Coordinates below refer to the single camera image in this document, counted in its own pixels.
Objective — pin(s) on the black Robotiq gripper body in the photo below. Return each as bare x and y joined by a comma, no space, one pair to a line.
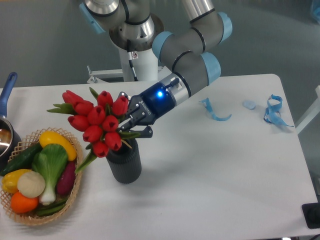
144,109

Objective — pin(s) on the red tulip bouquet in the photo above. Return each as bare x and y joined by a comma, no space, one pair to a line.
99,123

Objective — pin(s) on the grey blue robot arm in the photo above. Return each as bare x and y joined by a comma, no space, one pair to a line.
179,65

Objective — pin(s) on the dark grey ribbed vase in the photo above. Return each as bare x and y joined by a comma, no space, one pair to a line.
125,164

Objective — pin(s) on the blue ribbon strip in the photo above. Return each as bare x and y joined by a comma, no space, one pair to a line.
208,106

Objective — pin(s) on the pale blue small cap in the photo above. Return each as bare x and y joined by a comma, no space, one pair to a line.
250,105

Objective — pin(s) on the purple sweet potato toy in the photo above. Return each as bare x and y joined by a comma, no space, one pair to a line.
67,179

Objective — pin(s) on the green bok choy toy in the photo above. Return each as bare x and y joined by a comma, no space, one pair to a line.
50,162

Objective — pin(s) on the blue crumpled ribbon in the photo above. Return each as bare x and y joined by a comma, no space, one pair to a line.
272,112

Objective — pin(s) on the dark green cucumber toy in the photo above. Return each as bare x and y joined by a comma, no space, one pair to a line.
23,160

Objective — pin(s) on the cream white garlic toy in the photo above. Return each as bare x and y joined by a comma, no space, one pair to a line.
31,184

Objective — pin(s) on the green bean pods toy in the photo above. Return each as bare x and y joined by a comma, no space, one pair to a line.
51,209

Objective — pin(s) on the yellow bell pepper toy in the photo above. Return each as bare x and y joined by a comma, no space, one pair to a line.
10,180

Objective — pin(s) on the orange toy fruit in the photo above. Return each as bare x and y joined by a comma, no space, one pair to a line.
21,204

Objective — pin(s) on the black device at edge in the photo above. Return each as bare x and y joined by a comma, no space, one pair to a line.
311,212

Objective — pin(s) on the white metal base frame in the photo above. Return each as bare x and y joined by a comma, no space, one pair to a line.
116,75

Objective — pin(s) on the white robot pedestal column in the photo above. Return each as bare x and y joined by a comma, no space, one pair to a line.
138,65

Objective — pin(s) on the blue handled metal saucepan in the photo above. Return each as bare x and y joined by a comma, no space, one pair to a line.
9,138

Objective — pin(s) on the white frame at right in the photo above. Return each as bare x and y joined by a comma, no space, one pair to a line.
309,114

